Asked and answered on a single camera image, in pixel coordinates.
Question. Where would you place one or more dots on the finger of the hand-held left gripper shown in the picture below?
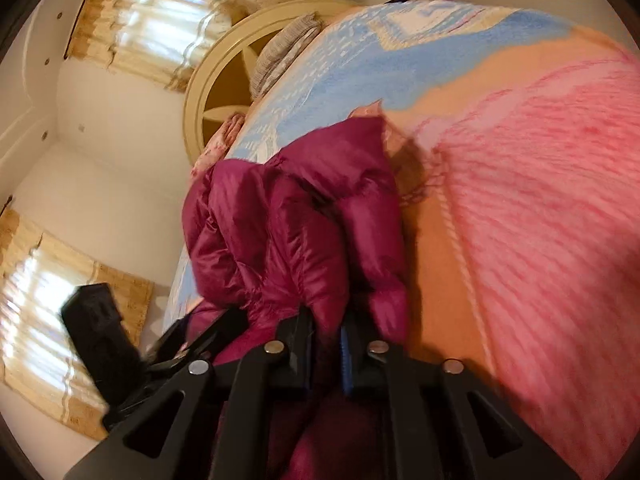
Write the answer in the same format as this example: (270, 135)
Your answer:
(172, 335)
(225, 332)

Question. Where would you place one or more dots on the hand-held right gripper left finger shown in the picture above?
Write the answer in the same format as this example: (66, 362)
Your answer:
(295, 355)

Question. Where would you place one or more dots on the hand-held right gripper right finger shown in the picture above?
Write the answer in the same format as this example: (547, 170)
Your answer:
(347, 365)

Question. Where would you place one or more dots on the maroon puffer jacket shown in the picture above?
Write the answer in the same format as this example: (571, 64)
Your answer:
(300, 240)

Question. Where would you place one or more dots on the pink floral folded cloth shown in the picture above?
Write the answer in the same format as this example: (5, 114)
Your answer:
(225, 145)

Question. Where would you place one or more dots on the pink and blue printed blanket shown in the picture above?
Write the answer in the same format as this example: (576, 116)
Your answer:
(500, 185)

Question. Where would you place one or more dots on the cream wooden headboard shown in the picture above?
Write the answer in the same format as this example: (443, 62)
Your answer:
(210, 95)

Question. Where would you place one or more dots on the grey striped folded cloth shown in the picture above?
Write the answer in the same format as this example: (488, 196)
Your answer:
(282, 52)

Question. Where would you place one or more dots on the yellow patterned curtain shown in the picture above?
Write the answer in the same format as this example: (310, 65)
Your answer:
(165, 15)

